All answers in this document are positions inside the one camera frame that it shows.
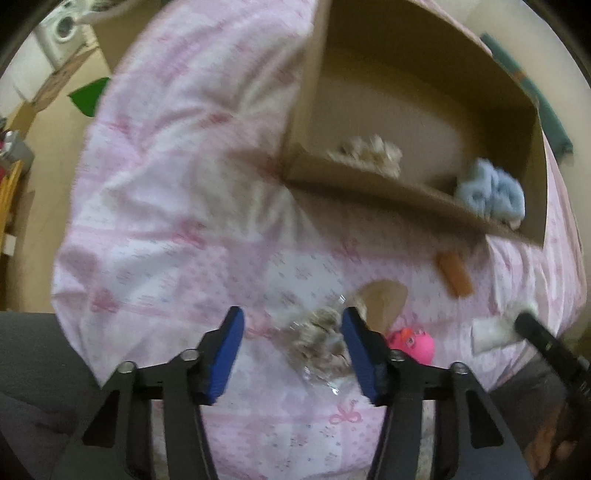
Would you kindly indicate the flat cardboard piece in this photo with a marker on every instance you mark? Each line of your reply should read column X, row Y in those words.
column 62, row 81

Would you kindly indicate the white washing machine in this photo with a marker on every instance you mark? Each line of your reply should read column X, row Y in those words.
column 62, row 30

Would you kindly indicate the orange block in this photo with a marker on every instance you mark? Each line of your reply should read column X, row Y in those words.
column 455, row 274

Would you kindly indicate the beige fluffy plush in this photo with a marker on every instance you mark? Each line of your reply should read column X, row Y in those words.
column 369, row 154

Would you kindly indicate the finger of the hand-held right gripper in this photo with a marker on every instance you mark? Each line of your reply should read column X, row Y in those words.
column 549, row 348

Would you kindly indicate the teal cloth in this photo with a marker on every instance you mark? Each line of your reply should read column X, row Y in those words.
column 531, row 87

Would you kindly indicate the yellow wooden chair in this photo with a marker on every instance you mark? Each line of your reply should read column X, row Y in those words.
column 10, row 198

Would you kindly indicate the person's right hand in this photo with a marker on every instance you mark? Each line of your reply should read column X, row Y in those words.
column 551, row 445

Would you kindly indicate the dark grey cloth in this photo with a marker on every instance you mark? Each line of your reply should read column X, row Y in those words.
column 32, row 383

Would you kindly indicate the pink printed bedsheet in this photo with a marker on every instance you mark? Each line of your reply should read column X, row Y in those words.
column 175, row 207

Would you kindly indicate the green sheet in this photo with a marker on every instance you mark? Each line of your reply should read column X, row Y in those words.
column 90, row 98

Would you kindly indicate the tan soft toy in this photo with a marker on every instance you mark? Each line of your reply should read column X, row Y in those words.
column 385, row 302

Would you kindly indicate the brown cardboard box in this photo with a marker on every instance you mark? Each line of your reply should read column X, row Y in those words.
column 383, row 64

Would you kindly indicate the white soft toy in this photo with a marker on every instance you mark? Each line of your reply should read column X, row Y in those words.
column 491, row 330

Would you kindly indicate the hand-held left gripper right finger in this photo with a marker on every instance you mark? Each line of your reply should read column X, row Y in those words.
column 364, row 357

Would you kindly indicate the light blue fluffy plush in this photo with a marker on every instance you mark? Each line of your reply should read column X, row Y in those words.
column 491, row 191

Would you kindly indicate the pink soft toy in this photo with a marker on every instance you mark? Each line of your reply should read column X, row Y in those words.
column 415, row 345

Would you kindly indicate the grey container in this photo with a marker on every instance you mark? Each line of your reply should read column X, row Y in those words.
column 18, row 154

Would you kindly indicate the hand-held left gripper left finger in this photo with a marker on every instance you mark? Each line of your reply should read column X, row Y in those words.
column 226, row 355

